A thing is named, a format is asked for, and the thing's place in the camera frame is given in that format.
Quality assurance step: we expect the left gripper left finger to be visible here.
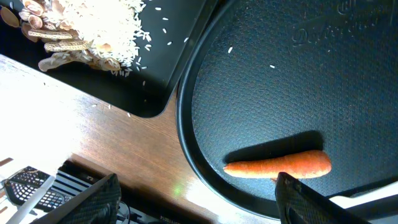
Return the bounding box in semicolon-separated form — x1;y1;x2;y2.
32;174;121;224

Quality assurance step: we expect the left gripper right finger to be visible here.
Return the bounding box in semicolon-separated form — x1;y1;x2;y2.
275;172;369;224

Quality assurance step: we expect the white rice pile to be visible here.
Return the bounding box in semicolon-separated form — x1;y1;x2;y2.
43;0;190;78

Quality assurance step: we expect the black rectangular tray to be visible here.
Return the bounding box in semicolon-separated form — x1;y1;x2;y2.
1;0;216;118

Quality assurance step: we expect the round black serving tray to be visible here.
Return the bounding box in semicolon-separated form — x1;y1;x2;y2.
177;0;397;219

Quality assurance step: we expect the black keyboard below table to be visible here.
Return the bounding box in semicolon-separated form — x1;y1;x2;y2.
3;166;72;212

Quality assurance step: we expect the orange carrot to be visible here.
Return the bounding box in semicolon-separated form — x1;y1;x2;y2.
223;150;332;179

